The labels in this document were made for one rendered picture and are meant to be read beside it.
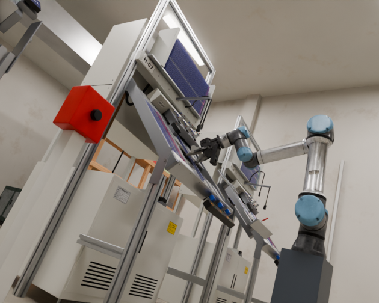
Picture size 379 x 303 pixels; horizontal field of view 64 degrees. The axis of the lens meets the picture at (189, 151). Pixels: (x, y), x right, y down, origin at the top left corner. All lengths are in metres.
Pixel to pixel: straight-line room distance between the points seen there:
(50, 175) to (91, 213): 0.45
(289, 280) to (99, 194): 0.91
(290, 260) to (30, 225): 1.03
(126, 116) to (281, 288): 1.29
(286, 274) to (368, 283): 3.41
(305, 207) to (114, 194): 0.86
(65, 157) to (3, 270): 0.37
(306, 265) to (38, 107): 8.90
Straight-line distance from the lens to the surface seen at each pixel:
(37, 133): 9.60
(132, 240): 1.22
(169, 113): 1.95
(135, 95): 1.69
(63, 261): 1.49
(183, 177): 1.39
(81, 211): 1.51
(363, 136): 5.59
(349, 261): 4.89
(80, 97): 1.11
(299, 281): 1.43
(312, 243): 1.48
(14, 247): 1.06
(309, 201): 1.38
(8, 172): 9.34
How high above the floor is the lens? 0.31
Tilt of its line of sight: 21 degrees up
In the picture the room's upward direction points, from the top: 20 degrees clockwise
